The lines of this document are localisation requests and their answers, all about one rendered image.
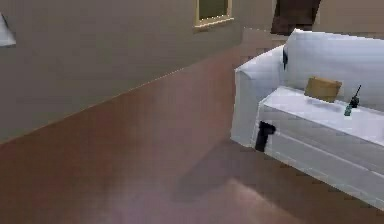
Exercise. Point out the white lamp shade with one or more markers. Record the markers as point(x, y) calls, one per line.
point(5, 33)

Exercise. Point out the white sofa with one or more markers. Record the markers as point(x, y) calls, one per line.
point(320, 130)

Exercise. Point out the brown cardboard box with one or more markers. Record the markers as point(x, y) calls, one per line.
point(322, 88)

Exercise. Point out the dark brown cabinet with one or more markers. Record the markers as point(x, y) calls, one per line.
point(293, 16)

